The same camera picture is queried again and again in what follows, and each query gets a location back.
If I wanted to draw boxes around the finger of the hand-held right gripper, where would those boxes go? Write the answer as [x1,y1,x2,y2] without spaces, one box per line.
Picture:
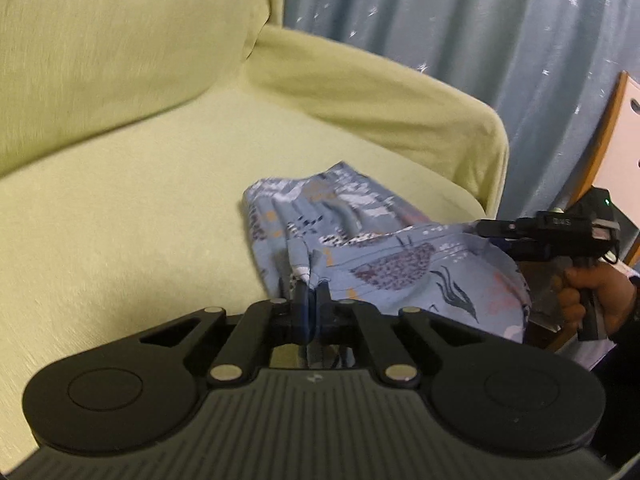
[475,218,539,240]
[492,238,553,262]

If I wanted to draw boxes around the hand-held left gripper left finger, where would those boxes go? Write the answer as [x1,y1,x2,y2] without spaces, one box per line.
[118,283,314,387]

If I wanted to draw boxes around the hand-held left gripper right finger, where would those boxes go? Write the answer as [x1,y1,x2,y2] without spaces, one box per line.
[314,282,507,387]

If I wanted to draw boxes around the blue patterned shorts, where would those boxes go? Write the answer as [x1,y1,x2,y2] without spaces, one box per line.
[241,161,532,369]

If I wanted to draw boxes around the person's right forearm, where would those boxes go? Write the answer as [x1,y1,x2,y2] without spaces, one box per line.
[593,274,640,463]

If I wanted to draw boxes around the person's right hand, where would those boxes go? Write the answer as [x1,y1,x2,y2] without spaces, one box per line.
[557,262,639,337]

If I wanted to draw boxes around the wooden chair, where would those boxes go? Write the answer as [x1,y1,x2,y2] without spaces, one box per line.
[522,71,640,372]

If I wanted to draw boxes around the blue starry curtain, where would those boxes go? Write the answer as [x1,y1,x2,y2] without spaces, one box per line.
[282,0,640,225]

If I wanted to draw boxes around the yellow-green sofa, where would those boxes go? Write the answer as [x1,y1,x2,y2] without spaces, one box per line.
[0,0,511,463]

